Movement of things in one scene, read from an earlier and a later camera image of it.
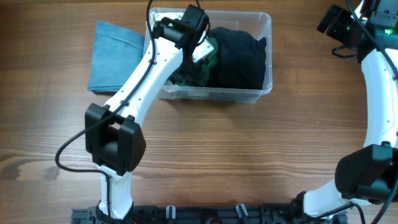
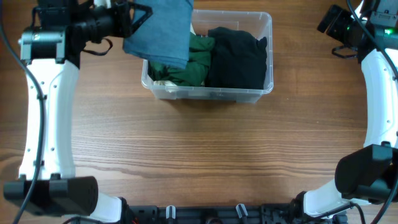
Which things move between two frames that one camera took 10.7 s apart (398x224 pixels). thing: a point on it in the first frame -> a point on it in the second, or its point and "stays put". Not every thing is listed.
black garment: [241, 60] stays put
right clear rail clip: [243, 208] stays put
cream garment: [155, 17] -> [163, 83]
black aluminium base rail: [210, 214] stays put
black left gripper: [188, 74] -> [125, 24]
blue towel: [116, 52] -> [164, 36]
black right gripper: [342, 18] stays put
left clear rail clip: [173, 211] stays put
